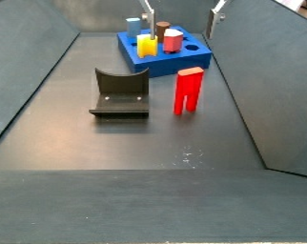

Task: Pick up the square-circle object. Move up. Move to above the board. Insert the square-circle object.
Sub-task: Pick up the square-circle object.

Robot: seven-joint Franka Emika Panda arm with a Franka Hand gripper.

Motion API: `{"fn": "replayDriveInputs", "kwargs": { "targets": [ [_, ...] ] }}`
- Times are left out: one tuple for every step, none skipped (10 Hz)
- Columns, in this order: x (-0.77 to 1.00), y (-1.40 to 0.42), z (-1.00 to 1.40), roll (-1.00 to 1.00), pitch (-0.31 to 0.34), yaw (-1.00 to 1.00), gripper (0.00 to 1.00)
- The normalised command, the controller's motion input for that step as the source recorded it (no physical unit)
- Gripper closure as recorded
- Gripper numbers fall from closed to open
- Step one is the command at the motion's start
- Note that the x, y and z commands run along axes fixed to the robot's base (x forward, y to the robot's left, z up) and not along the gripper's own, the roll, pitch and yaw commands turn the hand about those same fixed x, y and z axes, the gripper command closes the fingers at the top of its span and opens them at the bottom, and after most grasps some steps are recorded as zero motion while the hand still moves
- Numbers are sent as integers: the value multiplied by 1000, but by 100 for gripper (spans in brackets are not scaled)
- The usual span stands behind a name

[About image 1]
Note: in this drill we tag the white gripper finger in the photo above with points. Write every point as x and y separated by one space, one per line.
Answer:
148 15
214 16

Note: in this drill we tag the red two-legged peg block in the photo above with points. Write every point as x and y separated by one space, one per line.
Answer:
188 85

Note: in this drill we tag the blue shape-sorter board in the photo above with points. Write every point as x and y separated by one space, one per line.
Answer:
194 55

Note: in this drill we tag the brown cylinder peg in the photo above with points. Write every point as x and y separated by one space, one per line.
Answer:
161 26

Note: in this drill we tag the light blue rectangular block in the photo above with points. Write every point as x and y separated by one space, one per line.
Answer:
133 26

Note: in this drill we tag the pink pentagon block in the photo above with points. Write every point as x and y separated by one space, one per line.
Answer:
172 40

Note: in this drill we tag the yellow notched block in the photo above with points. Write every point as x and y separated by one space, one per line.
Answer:
146 45

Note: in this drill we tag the black curved stand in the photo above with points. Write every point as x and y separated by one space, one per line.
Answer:
122 94

